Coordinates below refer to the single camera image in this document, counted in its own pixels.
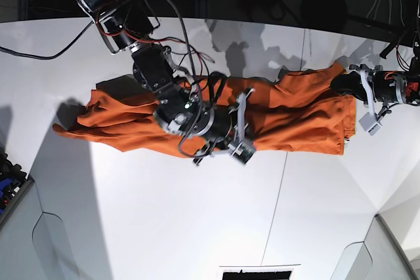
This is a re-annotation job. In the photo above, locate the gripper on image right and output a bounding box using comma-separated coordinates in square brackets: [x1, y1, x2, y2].
[330, 64, 408, 119]

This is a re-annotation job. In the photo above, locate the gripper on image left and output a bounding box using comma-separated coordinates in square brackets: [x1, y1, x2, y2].
[192, 87, 255, 165]

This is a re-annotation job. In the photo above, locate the orange t-shirt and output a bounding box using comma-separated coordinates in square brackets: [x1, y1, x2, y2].
[52, 63, 356, 157]

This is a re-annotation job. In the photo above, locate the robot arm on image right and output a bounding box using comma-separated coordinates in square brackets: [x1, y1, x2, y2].
[330, 0, 419, 123]

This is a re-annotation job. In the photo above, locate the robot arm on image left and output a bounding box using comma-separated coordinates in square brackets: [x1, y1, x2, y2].
[76, 0, 256, 164]

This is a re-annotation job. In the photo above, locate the round black stool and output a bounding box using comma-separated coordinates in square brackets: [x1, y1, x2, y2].
[300, 0, 348, 33]

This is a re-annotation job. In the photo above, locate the black slot plate bottom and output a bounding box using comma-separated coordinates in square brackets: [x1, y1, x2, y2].
[217, 264, 301, 280]

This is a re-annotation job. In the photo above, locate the grey panel bottom right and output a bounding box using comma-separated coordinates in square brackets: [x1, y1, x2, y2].
[331, 214, 419, 280]

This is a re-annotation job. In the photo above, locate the grey panel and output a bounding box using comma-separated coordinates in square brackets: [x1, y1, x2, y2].
[331, 214, 419, 280]
[1, 183, 81, 279]

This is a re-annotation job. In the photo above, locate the blue black items bin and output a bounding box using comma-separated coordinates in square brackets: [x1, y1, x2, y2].
[0, 148, 28, 214]

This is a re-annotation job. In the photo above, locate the grey panel bottom left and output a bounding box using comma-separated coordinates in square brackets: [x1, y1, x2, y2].
[1, 183, 81, 279]

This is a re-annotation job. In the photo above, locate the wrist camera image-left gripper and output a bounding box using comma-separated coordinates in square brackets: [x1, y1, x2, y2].
[228, 141, 256, 165]

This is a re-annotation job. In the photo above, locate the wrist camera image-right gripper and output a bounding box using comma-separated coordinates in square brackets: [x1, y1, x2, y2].
[359, 113, 382, 136]

